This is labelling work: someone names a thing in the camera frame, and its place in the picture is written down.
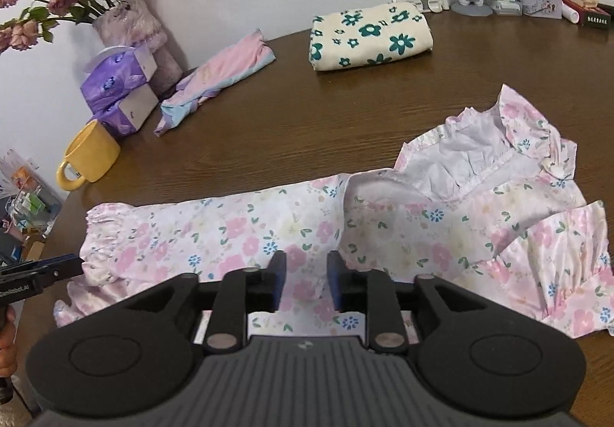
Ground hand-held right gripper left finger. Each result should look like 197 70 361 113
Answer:
124 250 287 353

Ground pink floral dress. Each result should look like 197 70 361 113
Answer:
54 82 614 346

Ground purple tissue pack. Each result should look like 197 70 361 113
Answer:
79 45 159 113
96 84 160 137

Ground dark box with white lettering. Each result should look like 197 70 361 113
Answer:
563 0 614 29

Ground pink pastel garment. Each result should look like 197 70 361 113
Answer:
153 28 276 137

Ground person's left hand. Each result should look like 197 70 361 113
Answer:
0 305 19 376

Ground cream cloth with green flowers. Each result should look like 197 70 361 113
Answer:
308 1 434 71

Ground white power strip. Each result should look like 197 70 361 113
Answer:
393 0 451 14

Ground fuzzy purple vase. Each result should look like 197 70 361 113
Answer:
92 0 184 94

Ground yellow mug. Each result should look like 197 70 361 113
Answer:
56 120 122 192

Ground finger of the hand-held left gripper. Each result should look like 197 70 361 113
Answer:
0 254 81 275
33 260 86 288

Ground rack with small packets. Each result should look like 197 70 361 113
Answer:
0 149 65 265

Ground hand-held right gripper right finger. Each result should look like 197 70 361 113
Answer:
326 251 490 353

